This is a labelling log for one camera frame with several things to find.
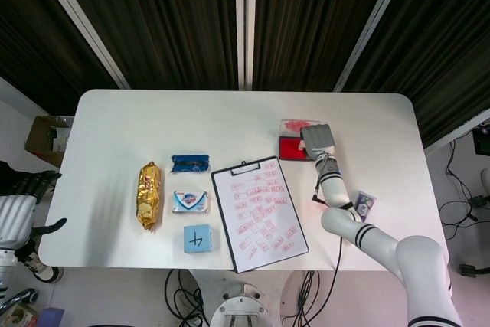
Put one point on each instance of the light blue foam cube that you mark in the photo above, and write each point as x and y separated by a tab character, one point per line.
197	239

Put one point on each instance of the red ink pad case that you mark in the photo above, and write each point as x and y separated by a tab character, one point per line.
289	149

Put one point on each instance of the dark pleated curtain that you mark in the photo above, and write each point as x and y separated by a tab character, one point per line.
161	17

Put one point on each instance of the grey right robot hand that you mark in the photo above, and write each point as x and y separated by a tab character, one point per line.
317	141

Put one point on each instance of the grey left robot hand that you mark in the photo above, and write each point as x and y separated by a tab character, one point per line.
15	220

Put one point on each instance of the brown cardboard box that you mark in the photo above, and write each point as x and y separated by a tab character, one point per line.
44	143

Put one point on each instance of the printed paper bag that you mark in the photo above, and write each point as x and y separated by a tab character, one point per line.
17	315

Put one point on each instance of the white blue soap bar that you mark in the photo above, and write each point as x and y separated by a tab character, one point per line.
190	202

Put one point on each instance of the purple white toothpaste tube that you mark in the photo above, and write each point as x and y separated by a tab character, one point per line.
365	204

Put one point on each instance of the black power adapter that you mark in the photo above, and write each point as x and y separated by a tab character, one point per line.
468	269

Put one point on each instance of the black white sneaker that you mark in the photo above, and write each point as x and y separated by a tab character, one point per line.
46	271

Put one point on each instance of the white stamped paper sheet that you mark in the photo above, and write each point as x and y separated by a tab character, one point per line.
229	204

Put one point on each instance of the gold snack bag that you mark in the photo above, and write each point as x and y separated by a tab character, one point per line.
150	197

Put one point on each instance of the silver bar with blue wheel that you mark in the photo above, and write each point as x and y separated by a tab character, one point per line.
19	298

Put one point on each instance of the black clipboard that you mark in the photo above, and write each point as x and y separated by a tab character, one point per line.
224	227

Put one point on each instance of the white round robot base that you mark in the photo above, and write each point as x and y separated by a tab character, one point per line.
239	304

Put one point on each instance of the purple foam block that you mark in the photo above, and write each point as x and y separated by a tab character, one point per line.
51	317

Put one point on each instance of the blue foil packet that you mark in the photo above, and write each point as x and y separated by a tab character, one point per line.
190	163

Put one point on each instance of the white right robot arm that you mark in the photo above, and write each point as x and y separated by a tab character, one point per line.
417	258

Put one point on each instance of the white metal frame post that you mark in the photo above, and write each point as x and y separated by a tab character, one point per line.
80	24
373	24
245	24

